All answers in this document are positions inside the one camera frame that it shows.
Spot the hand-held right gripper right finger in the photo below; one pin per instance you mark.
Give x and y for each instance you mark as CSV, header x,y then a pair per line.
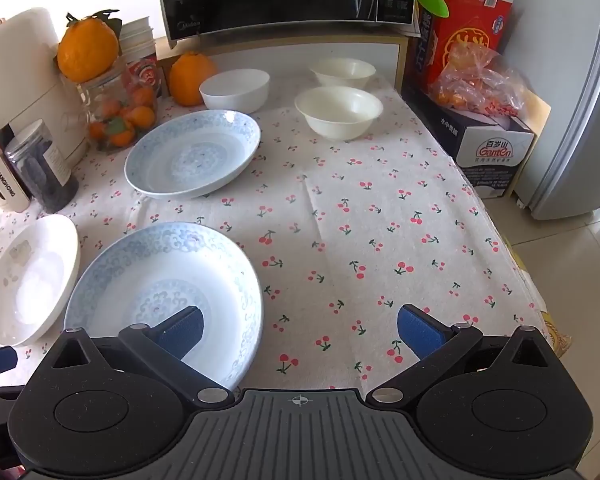
x,y
420,332

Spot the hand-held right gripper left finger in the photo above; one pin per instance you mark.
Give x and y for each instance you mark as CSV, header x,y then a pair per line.
x,y
182,332

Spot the blue patterned plate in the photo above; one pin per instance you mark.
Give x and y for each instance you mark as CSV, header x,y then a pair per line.
x,y
195,160
155,270

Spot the white plate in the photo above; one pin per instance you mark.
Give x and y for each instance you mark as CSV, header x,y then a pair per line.
x,y
30,280

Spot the cream bowl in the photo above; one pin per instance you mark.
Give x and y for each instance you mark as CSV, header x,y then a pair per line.
x,y
337,115
342,72

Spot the white bowl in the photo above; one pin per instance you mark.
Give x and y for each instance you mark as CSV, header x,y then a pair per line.
x,y
235,92

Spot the cherry print tablecloth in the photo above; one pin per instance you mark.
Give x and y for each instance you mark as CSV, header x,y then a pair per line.
x,y
355,220

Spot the pink yellow floral cloth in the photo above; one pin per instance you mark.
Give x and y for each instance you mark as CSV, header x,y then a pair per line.
x,y
555,335

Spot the navy and white carton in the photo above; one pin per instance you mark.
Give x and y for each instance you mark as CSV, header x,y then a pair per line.
x,y
490,155

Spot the plastic jar with dark contents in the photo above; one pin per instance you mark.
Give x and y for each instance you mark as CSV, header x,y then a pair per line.
x,y
40,175

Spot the glass jar of small oranges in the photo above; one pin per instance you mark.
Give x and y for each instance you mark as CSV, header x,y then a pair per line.
x,y
125,110

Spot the plastic bag of oranges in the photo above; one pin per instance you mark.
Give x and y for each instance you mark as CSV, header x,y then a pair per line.
x,y
472,85

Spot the stack of red-print paper cups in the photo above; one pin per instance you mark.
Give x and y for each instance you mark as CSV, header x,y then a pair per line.
x,y
147,77

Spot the silver refrigerator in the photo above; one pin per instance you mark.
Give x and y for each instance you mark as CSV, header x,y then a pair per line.
x,y
570,110

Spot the white air fryer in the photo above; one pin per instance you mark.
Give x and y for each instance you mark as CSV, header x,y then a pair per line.
x,y
20,75

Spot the wooden-edged white shelf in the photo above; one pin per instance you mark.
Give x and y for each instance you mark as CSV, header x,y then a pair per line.
x,y
305,57

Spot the large orange with leaves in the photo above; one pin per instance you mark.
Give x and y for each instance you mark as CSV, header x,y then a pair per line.
x,y
85,50

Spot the red cardboard box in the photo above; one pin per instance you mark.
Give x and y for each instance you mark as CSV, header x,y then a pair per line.
x,y
472,20

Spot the green plastic utensil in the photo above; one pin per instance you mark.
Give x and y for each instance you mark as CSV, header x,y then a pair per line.
x,y
430,0

